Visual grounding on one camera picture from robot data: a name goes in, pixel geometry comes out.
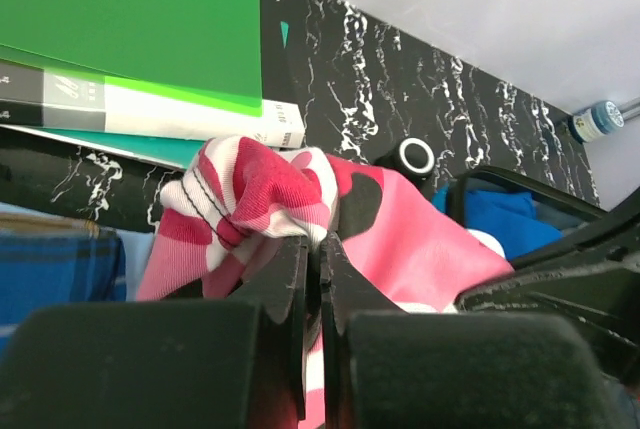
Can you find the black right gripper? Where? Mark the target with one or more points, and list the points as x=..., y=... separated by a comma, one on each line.
x=590, y=278

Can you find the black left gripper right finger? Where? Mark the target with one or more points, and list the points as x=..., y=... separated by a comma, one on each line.
x=387, y=368

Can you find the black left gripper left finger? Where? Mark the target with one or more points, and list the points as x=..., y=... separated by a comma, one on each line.
x=236, y=362

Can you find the blue shirt white letters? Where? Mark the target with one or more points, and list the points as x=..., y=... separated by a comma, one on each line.
x=511, y=218

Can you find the pink camouflage shirt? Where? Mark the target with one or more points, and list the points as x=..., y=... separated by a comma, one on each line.
x=238, y=195

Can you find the blue suitcase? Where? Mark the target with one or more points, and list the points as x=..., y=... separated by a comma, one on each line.
x=550, y=219

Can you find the light blue shirt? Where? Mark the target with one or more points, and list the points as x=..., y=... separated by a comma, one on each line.
x=137, y=248

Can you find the blue capped bottle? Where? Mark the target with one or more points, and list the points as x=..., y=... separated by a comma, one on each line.
x=596, y=121

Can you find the blue plaid shirt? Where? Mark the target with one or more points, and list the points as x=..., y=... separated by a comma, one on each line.
x=40, y=270

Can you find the teal folder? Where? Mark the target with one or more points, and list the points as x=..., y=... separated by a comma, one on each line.
x=165, y=152

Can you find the brown plaid shirt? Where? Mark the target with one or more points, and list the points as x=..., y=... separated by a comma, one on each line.
x=23, y=224

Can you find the white clip file folder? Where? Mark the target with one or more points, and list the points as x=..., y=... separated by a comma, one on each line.
x=43, y=98

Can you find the green plastic folder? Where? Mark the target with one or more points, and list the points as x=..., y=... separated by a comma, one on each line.
x=205, y=51

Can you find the aluminium frame rail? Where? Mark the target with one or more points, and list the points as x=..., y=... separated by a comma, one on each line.
x=630, y=110

